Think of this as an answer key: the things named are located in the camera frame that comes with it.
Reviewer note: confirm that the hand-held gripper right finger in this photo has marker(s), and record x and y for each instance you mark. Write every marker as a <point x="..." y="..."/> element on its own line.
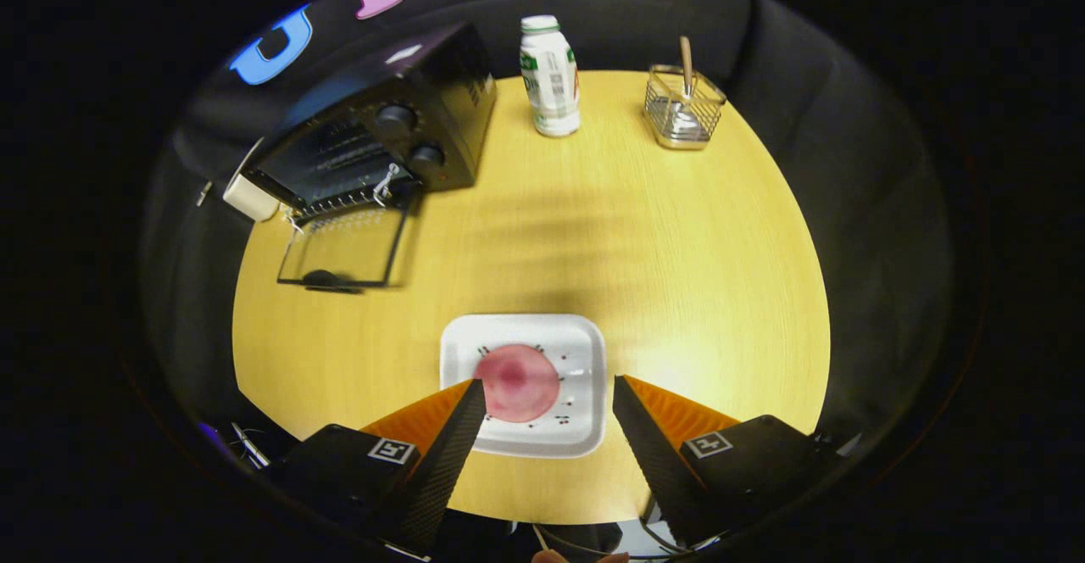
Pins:
<point x="653" y="461"/>

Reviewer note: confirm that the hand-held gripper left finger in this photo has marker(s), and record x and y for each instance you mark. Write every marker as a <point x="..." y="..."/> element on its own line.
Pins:
<point x="441" y="470"/>

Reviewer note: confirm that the pink meat slice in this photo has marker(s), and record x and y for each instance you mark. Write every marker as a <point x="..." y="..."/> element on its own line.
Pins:
<point x="517" y="376"/>

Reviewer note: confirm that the white square plate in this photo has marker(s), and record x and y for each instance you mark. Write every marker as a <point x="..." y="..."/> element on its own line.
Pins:
<point x="576" y="342"/>

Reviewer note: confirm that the black toaster oven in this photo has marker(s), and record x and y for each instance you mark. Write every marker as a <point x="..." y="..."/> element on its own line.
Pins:
<point x="449" y="114"/>

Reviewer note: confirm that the white box appliance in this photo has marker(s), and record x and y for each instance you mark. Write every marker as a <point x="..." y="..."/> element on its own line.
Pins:
<point x="250" y="198"/>

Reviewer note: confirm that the grey clothes peg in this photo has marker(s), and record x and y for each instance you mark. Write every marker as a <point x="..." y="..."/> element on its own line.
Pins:
<point x="204" y="193"/>

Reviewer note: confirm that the white bottle green label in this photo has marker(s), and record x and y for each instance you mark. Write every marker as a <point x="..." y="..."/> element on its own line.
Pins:
<point x="551" y="80"/>

